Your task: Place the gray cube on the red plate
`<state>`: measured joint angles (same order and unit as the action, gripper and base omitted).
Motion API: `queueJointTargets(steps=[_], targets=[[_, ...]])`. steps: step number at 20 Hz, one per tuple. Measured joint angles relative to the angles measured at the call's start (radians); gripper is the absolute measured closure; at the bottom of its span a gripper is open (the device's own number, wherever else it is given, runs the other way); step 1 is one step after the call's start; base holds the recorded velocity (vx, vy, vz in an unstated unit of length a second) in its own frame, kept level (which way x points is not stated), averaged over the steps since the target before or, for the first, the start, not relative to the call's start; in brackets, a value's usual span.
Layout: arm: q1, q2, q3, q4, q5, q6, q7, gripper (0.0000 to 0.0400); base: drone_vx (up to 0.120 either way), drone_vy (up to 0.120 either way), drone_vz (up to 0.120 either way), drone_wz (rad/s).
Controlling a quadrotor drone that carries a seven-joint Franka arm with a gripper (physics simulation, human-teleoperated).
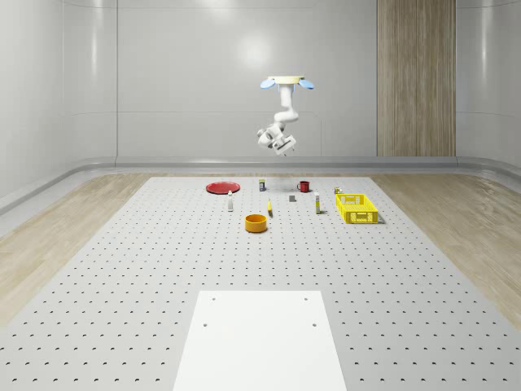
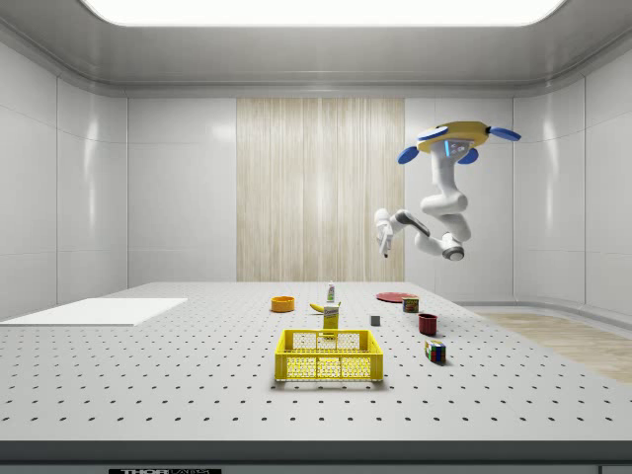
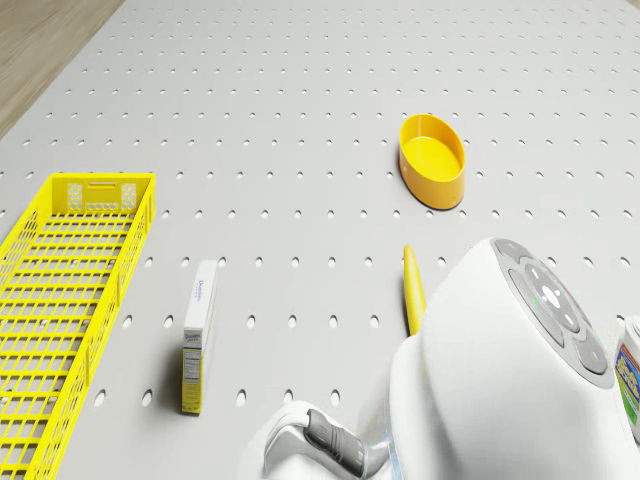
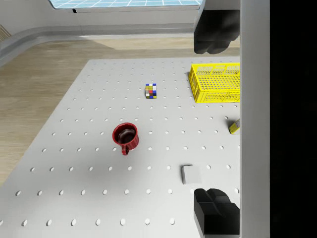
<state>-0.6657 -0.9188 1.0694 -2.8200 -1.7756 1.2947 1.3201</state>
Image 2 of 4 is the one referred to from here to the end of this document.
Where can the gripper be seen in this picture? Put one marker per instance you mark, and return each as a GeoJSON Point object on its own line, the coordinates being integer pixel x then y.
{"type": "Point", "coordinates": [385, 236]}

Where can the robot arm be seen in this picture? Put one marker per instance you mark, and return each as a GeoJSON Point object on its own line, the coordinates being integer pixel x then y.
{"type": "Point", "coordinates": [442, 173]}

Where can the red plate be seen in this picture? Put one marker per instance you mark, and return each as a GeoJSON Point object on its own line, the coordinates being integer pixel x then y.
{"type": "Point", "coordinates": [390, 297]}

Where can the flat-sided can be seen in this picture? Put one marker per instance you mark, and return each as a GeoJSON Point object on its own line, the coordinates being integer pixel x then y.
{"type": "Point", "coordinates": [411, 305]}

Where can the small white bottle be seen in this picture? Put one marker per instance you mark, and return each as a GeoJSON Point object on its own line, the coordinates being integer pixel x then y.
{"type": "Point", "coordinates": [331, 293]}

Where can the grey cube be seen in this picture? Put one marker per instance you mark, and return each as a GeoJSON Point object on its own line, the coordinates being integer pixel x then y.
{"type": "Point", "coordinates": [375, 320]}

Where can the white and yellow carton box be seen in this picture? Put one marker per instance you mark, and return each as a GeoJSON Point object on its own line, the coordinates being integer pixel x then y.
{"type": "Point", "coordinates": [331, 316]}

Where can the red mug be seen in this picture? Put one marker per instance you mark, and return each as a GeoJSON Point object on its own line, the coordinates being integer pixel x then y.
{"type": "Point", "coordinates": [427, 324]}

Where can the banana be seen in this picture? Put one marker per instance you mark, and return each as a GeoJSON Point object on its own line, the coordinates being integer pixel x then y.
{"type": "Point", "coordinates": [317, 308]}

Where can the yellow bowl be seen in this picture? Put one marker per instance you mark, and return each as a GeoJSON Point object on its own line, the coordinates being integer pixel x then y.
{"type": "Point", "coordinates": [283, 304]}

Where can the puzzle cube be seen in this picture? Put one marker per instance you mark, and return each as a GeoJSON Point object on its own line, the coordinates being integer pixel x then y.
{"type": "Point", "coordinates": [435, 352]}

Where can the drone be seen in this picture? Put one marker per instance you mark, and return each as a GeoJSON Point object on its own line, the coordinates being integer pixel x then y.
{"type": "Point", "coordinates": [459, 129]}

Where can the yellow basket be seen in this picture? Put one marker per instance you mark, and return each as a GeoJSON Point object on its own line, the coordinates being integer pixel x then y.
{"type": "Point", "coordinates": [328, 368]}

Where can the white board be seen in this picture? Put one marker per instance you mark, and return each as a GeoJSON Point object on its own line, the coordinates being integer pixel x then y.
{"type": "Point", "coordinates": [99, 310]}

